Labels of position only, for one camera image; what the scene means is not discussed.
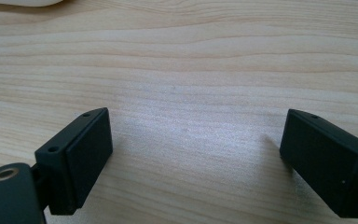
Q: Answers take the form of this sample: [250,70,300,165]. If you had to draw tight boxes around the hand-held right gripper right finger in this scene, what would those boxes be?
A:
[279,108,358,219]

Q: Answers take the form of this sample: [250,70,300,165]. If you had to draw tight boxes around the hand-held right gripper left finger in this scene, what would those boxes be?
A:
[34,106,114,217]

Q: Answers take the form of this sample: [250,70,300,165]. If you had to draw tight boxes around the white object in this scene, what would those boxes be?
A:
[0,0,64,7]

